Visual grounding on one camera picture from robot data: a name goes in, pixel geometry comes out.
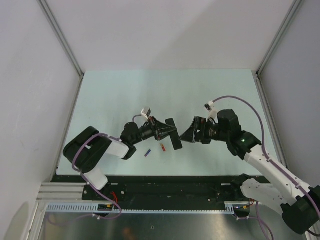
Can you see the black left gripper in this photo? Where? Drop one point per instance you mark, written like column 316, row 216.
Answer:
column 160, row 129

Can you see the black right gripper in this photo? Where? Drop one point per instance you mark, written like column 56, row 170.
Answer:
column 191, row 135

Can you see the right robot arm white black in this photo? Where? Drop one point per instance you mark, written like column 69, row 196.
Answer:
column 295, row 200

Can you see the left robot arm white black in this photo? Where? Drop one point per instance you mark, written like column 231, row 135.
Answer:
column 86, row 150

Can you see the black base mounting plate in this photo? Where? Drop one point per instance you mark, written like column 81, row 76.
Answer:
column 123, row 188

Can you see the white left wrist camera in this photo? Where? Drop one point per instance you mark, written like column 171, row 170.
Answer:
column 146, row 112

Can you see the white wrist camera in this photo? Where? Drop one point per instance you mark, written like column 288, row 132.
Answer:
column 146, row 112
column 211, row 110

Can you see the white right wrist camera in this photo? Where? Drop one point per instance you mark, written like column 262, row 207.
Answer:
column 211, row 110

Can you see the white slotted cable duct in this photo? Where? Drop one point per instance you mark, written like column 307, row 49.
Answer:
column 59, row 207

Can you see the aluminium front rail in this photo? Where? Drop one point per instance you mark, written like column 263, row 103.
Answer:
column 60, row 192

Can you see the left aluminium frame post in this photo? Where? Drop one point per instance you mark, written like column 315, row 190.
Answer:
column 52, row 20

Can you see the aluminium frame post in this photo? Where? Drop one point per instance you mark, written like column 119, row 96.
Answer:
column 52, row 20
column 280, row 34

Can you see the right aluminium frame post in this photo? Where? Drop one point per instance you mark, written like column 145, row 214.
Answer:
column 280, row 34

